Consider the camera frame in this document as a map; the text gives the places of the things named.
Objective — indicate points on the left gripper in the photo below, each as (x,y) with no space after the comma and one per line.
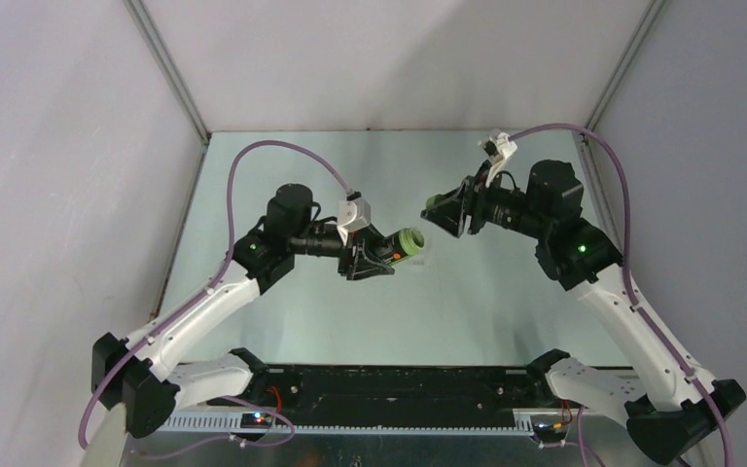
(364,264)

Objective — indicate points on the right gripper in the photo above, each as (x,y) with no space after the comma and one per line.
(470,198)

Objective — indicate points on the green pill bottle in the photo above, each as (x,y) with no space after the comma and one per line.
(402,245)

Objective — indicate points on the green bottle cap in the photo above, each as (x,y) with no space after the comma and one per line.
(434,201)

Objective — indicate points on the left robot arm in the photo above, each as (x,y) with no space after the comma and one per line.
(144,373)

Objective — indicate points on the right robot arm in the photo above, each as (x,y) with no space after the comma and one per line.
(674,403)

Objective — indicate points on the left electronics board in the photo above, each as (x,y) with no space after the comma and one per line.
(256,420)

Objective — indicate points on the electronics board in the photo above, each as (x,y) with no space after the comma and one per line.
(256,420)
(540,426)

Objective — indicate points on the right electronics board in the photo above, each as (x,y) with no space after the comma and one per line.
(540,426)

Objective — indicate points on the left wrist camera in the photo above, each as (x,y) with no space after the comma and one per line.
(354,214)

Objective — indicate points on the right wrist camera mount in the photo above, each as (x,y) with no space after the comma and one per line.
(498,147)

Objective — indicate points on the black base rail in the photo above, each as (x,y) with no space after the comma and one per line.
(400,397)

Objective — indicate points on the white cable duct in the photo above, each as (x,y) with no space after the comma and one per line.
(225,422)

